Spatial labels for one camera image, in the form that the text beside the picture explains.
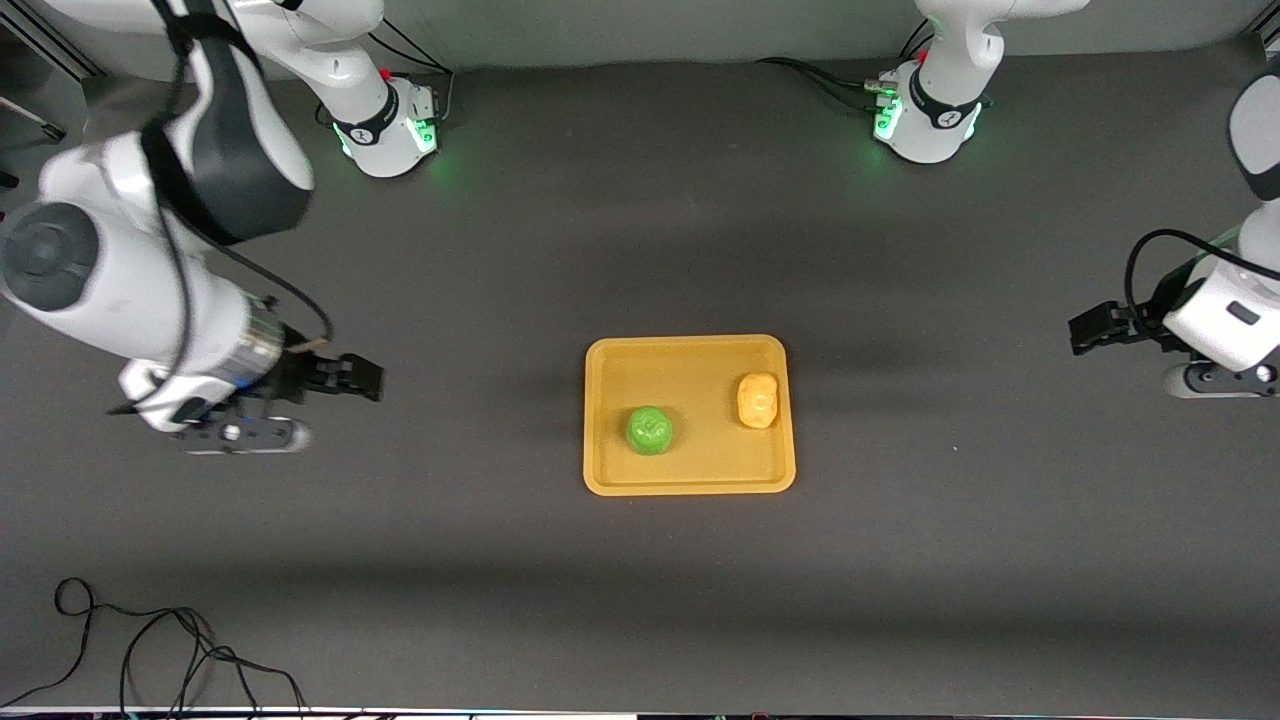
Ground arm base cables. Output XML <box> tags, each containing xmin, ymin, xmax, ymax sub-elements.
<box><xmin>362</xmin><ymin>20</ymin><xmax>457</xmax><ymax>129</ymax></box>
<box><xmin>758</xmin><ymin>57</ymin><xmax>898</xmax><ymax>113</ymax></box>

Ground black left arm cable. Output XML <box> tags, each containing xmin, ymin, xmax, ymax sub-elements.
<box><xmin>1124</xmin><ymin>229</ymin><xmax>1280</xmax><ymax>333</ymax></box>

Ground yellow plastic tray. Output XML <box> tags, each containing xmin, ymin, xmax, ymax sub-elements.
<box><xmin>583</xmin><ymin>335</ymin><xmax>797</xmax><ymax>497</ymax></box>

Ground thin grey rod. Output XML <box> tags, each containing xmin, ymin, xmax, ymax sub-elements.
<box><xmin>0</xmin><ymin>95</ymin><xmax>67</xmax><ymax>142</ymax></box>

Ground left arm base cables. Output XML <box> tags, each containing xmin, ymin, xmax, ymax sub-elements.
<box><xmin>758</xmin><ymin>57</ymin><xmax>898</xmax><ymax>113</ymax></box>

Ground loose black floor cable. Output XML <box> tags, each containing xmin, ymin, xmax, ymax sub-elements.
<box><xmin>0</xmin><ymin>578</ymin><xmax>307</xmax><ymax>717</ymax></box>

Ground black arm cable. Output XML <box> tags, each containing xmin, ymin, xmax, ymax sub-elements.
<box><xmin>1124</xmin><ymin>229</ymin><xmax>1280</xmax><ymax>333</ymax></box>
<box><xmin>105</xmin><ymin>0</ymin><xmax>335</xmax><ymax>416</ymax></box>

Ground green apple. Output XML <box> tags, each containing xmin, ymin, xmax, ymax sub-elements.
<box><xmin>625</xmin><ymin>405</ymin><xmax>675</xmax><ymax>457</ymax></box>

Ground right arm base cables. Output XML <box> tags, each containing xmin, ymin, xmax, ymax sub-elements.
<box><xmin>362</xmin><ymin>20</ymin><xmax>457</xmax><ymax>129</ymax></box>

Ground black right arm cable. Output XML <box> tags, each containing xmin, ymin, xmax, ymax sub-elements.
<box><xmin>105</xmin><ymin>0</ymin><xmax>335</xmax><ymax>416</ymax></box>

